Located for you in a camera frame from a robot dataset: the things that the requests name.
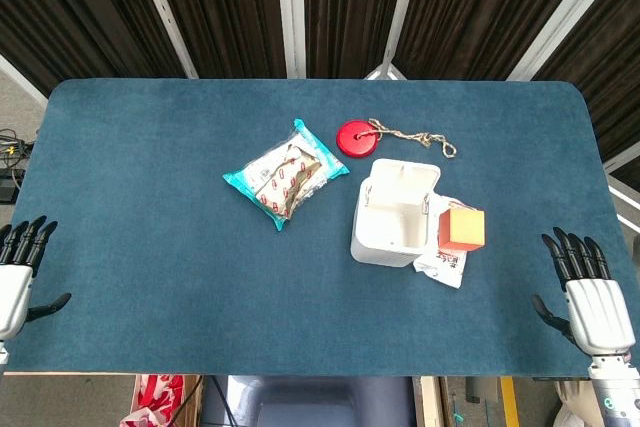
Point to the crumpled white printed wrapper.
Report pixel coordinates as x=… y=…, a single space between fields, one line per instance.
x=445 y=267

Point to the white plastic container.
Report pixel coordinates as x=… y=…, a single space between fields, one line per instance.
x=380 y=247

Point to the black power adapter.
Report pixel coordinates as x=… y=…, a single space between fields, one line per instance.
x=9 y=187

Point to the white frame post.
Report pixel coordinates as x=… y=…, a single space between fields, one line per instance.
x=625 y=157
x=404 y=2
x=160 y=2
x=570 y=7
x=290 y=7

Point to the black and silver right hand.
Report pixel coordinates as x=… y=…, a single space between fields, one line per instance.
x=597 y=314

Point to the red and white plastic bag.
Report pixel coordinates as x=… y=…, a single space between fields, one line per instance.
x=160 y=397

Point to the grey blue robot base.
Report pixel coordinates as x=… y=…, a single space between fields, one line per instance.
x=320 y=402

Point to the black and silver left hand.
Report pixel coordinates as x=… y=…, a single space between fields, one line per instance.
x=15 y=292

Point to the orange and yellow cube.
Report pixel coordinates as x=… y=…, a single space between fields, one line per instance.
x=467 y=227

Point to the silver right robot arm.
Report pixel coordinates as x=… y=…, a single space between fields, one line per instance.
x=615 y=392

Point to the light wooden board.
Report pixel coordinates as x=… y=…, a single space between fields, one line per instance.
x=430 y=402

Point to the white plastic bin lid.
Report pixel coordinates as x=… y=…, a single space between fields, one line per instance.
x=400 y=179

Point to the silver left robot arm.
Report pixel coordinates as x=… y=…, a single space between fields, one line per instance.
x=3 y=359

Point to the blue suede table mat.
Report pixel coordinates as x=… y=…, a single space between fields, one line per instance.
x=150 y=207

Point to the dark brown curtain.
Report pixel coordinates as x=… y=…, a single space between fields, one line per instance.
x=225 y=7

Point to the beige bulky object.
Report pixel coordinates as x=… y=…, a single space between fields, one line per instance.
x=572 y=404

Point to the red round disc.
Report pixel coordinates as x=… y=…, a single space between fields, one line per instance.
x=350 y=144

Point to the teal snack package with wrappers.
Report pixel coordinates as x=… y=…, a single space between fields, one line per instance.
x=285 y=177

